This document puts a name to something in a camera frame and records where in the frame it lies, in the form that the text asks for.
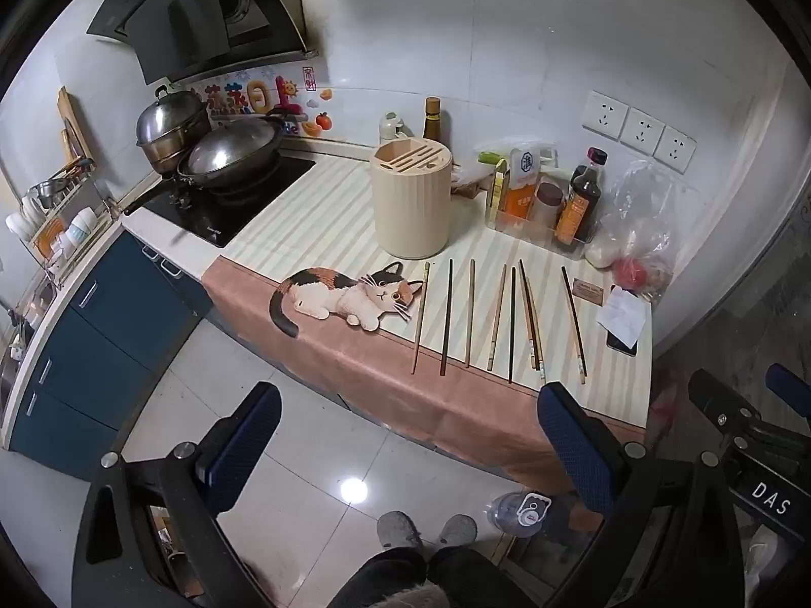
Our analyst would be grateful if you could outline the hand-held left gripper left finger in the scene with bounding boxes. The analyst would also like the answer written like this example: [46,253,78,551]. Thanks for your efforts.
[72,382,283,608]

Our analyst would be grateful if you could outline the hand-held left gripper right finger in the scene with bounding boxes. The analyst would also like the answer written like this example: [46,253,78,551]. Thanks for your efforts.
[538,382,745,608]

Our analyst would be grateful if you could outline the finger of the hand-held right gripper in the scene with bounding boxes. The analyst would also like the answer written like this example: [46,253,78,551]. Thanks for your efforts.
[765,364,811,406]
[689,368,761,438]

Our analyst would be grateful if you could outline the dark wooden chopstick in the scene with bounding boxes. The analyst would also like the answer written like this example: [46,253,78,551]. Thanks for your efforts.
[439,258,455,377]
[508,266,517,385]
[518,258,541,371]
[560,266,588,377]

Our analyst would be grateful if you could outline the beige round utensil holder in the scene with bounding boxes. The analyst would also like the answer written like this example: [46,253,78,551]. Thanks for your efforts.
[371,139,454,260]

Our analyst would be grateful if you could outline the clear water bottle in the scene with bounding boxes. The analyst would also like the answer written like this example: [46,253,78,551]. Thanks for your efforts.
[488,490,552,541]

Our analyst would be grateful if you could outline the black smartphone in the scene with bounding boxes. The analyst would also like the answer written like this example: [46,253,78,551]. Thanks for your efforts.
[606,326,642,357]

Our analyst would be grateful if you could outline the white paper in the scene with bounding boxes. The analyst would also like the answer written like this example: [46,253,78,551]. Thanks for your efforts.
[596,287,650,351]

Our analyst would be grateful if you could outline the grey fuzzy slipper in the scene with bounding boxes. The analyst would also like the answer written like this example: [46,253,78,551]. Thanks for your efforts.
[437,514,478,549]
[377,510,422,552]

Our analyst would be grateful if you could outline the blue kitchen cabinets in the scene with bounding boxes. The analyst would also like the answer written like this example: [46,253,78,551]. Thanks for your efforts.
[0,231,213,482]

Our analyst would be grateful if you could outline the white powder bag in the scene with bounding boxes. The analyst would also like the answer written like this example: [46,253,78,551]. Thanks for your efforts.
[586,228,625,267]

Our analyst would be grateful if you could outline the person's legs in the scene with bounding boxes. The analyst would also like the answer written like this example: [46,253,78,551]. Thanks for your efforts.
[329,545,527,608]

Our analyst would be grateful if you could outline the clear plastic bag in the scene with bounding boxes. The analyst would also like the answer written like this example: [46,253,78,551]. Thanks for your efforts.
[584,160,674,301]

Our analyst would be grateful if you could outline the clear plastic organizer tray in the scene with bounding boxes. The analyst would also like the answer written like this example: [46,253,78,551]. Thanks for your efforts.
[487,165,593,260]

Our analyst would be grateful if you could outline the black induction cooktop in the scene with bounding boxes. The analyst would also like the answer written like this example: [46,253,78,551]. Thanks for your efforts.
[136,155,316,249]

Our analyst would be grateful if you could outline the orange label soy sauce bottle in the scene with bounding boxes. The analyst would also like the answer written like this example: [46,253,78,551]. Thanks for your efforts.
[554,165,603,248]

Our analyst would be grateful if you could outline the steel kitchen sink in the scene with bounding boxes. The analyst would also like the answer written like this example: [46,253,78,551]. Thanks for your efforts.
[0,304,32,406]

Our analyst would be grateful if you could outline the brown lid jar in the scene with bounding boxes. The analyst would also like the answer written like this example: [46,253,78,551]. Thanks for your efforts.
[532,181,567,229]

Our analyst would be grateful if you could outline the white and orange seasoning bag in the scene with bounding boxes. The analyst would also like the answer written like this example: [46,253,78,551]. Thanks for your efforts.
[507,147,547,224]

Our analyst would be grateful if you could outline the black wok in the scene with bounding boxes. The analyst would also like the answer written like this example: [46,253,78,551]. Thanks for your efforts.
[123,139,286,216]

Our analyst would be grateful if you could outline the yellow seasoning box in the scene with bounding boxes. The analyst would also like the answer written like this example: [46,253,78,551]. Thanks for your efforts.
[488,158,511,225]

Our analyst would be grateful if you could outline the red cap bottle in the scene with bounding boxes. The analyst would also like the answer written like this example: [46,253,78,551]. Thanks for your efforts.
[583,147,609,187]

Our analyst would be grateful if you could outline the orange plastic board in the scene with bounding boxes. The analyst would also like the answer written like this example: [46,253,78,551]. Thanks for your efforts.
[34,218,67,254]

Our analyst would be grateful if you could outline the steel wok lid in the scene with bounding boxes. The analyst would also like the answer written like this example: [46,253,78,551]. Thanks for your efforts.
[183,117,281,187]

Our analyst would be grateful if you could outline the rows of white bowls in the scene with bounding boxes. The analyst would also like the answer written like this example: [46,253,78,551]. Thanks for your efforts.
[5,193,102,254]

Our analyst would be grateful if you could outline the steel bowl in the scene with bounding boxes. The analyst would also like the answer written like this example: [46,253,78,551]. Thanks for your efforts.
[28,180,64,210]

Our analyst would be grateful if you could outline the steel steamer pot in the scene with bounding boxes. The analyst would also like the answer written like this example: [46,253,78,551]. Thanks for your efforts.
[135,84,210,175]

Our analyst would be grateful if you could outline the wooden cutting board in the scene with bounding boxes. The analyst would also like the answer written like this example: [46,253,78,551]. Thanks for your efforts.
[57,85,96,169]

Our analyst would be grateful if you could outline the black range hood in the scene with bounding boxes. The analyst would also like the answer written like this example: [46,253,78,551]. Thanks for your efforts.
[87,0,318,86]

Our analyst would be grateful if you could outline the wire dish rack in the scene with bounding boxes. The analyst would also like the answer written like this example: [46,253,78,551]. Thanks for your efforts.
[13,158,118,292]

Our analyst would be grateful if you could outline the white wall outlet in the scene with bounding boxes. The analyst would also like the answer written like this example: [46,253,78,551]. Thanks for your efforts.
[652,125,696,173]
[619,107,666,154]
[583,90,628,139]

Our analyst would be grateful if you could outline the colourful wall decal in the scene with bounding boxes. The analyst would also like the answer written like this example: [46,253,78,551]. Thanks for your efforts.
[190,63,337,137]

